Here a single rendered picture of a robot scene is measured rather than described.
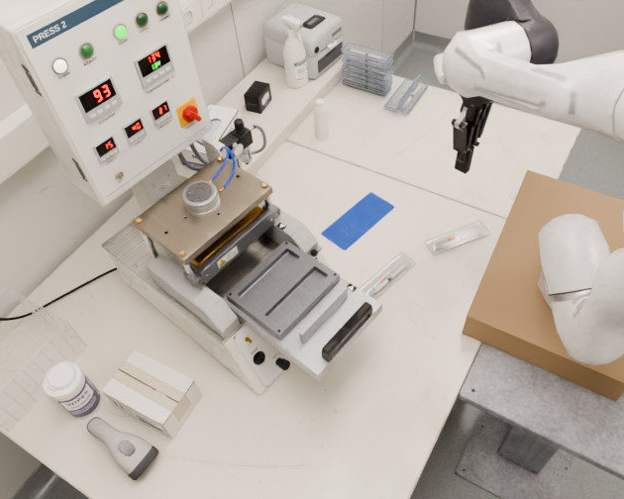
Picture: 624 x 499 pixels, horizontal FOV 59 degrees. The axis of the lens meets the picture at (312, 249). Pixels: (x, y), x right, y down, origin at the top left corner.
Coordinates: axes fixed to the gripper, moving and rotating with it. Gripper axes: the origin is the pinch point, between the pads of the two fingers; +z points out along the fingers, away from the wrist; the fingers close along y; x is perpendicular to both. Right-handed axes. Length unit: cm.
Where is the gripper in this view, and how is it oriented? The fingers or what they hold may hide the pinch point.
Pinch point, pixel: (464, 157)
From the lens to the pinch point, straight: 124.9
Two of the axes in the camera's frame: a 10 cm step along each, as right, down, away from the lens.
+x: -7.4, -5.0, 4.5
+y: 6.7, -6.1, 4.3
